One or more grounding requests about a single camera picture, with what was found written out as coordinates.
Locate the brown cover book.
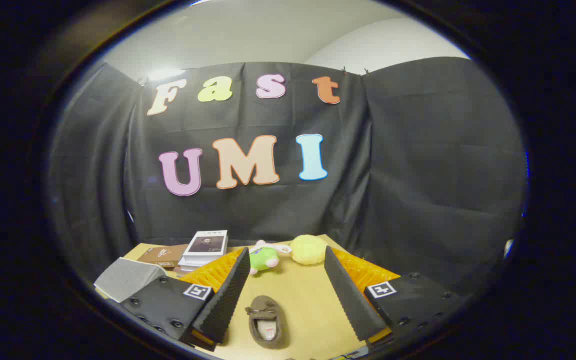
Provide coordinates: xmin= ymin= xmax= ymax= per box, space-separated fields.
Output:
xmin=136 ymin=243 xmax=190 ymax=269

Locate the brown fuzzy shoe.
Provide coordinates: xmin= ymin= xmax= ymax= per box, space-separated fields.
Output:
xmin=245 ymin=295 xmax=290 ymax=351

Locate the plain white book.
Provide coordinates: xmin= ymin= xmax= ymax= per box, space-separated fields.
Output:
xmin=177 ymin=262 xmax=220 ymax=272
xmin=179 ymin=254 xmax=227 ymax=266

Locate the grey fabric storage box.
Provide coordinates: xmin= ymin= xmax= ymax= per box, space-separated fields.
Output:
xmin=94 ymin=257 xmax=168 ymax=304

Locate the pink and green plush toy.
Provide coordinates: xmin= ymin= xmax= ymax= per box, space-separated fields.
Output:
xmin=248 ymin=240 xmax=293 ymax=276

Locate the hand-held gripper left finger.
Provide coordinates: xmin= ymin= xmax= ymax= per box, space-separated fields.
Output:
xmin=119 ymin=246 xmax=252 ymax=352

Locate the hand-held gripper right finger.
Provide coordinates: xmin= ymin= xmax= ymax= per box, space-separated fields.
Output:
xmin=324 ymin=245 xmax=464 ymax=351

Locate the black backdrop cloth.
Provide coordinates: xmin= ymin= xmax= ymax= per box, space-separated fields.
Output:
xmin=48 ymin=56 xmax=529 ymax=301

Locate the yellow plush toy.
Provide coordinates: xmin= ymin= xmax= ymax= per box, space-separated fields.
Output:
xmin=289 ymin=234 xmax=330 ymax=266

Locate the white portrait cover book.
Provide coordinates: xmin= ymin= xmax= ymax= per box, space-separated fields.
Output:
xmin=183 ymin=230 xmax=229 ymax=259

